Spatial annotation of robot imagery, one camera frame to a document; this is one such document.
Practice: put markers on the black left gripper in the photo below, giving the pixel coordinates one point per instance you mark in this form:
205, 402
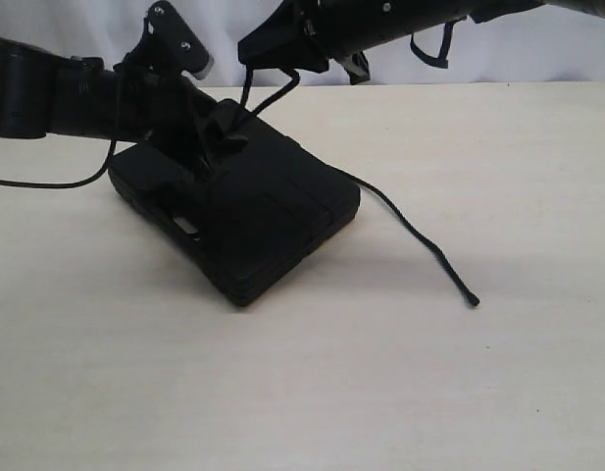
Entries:
160, 107

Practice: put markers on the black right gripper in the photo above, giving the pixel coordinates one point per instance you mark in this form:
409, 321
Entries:
299, 35

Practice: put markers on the black plastic carrying case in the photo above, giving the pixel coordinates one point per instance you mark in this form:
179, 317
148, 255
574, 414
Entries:
265, 210

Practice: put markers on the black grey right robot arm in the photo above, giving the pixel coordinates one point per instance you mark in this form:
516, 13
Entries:
481, 12

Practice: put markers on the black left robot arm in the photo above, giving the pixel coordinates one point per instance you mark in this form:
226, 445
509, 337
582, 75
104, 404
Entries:
79, 97

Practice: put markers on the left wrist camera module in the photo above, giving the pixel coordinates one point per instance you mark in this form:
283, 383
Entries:
177, 44

